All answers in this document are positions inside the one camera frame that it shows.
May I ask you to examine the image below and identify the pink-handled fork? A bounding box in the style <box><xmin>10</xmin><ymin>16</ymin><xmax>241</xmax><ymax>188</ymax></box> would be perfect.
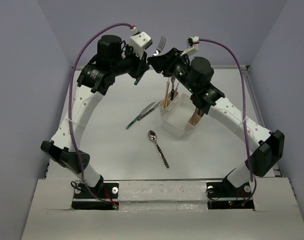
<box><xmin>174</xmin><ymin>81</ymin><xmax>180</xmax><ymax>98</ymax></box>

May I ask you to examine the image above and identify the black-handled fork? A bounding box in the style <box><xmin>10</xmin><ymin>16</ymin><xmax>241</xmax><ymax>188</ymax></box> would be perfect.
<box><xmin>170</xmin><ymin>78</ymin><xmax>175</xmax><ymax>101</ymax></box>

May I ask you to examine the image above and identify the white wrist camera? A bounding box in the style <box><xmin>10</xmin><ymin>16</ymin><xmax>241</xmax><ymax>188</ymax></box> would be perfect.
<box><xmin>180</xmin><ymin>36</ymin><xmax>199</xmax><ymax>57</ymax></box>
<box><xmin>128</xmin><ymin>31</ymin><xmax>153</xmax><ymax>59</ymax></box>

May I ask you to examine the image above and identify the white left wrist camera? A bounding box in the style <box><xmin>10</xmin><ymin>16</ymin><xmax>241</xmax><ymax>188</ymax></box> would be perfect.
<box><xmin>128</xmin><ymin>31</ymin><xmax>153</xmax><ymax>59</ymax></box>

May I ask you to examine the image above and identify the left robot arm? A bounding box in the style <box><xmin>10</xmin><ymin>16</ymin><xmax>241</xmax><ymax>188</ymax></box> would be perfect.
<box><xmin>41</xmin><ymin>32</ymin><xmax>152</xmax><ymax>198</ymax></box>

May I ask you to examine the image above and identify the orange chopstick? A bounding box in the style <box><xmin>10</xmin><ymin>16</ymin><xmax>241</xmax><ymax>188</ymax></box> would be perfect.
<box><xmin>163</xmin><ymin>83</ymin><xmax>170</xmax><ymax>108</ymax></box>
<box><xmin>163</xmin><ymin>83</ymin><xmax>169</xmax><ymax>108</ymax></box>

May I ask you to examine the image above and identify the black-handled knife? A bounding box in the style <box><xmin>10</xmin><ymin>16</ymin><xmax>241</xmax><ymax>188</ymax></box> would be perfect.
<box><xmin>138</xmin><ymin>101</ymin><xmax>161</xmax><ymax>121</ymax></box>

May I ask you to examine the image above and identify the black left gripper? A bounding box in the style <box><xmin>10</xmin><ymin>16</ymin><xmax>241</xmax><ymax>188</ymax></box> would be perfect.
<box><xmin>112</xmin><ymin>43</ymin><xmax>151</xmax><ymax>80</ymax></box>

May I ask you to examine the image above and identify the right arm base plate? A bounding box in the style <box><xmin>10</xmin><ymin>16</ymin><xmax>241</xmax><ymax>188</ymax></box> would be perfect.
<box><xmin>205</xmin><ymin>181</ymin><xmax>255</xmax><ymax>210</ymax></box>

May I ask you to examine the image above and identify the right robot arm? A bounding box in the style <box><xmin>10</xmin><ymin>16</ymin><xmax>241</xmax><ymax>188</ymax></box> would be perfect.
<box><xmin>147</xmin><ymin>48</ymin><xmax>285</xmax><ymax>196</ymax></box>

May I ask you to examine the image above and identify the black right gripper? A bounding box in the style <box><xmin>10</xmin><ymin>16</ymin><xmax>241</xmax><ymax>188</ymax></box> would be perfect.
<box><xmin>148</xmin><ymin>47</ymin><xmax>197</xmax><ymax>94</ymax></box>

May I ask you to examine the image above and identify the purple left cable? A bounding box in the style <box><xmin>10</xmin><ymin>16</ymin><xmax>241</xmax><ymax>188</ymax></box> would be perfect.
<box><xmin>68</xmin><ymin>22</ymin><xmax>117</xmax><ymax>208</ymax></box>

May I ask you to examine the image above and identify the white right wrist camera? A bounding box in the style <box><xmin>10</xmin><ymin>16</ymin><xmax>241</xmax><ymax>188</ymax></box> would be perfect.
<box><xmin>180</xmin><ymin>36</ymin><xmax>199</xmax><ymax>57</ymax></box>

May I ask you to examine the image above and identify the white utensil caddy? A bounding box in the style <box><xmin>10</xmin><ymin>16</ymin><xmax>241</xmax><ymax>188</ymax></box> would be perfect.
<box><xmin>159</xmin><ymin>93</ymin><xmax>202</xmax><ymax>139</ymax></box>

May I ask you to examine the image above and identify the teal-handled fork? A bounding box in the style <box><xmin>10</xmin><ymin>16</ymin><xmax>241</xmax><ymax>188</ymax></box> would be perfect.
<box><xmin>134</xmin><ymin>35</ymin><xmax>166</xmax><ymax>86</ymax></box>

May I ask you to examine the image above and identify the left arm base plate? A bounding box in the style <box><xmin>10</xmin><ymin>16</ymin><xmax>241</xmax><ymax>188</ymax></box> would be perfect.
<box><xmin>70</xmin><ymin>181</ymin><xmax>119</xmax><ymax>211</ymax></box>

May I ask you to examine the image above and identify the teal-handled knife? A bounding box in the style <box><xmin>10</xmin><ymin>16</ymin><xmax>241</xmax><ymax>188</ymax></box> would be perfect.
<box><xmin>125</xmin><ymin>102</ymin><xmax>155</xmax><ymax>130</ymax></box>

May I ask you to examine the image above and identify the white chopstick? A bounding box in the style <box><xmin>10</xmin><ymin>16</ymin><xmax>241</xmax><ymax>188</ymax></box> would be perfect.
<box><xmin>164</xmin><ymin>84</ymin><xmax>171</xmax><ymax>108</ymax></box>

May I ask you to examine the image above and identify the black-handled spoon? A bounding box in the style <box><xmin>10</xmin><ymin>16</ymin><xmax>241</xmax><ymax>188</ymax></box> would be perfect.
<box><xmin>148</xmin><ymin>130</ymin><xmax>169</xmax><ymax>169</ymax></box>

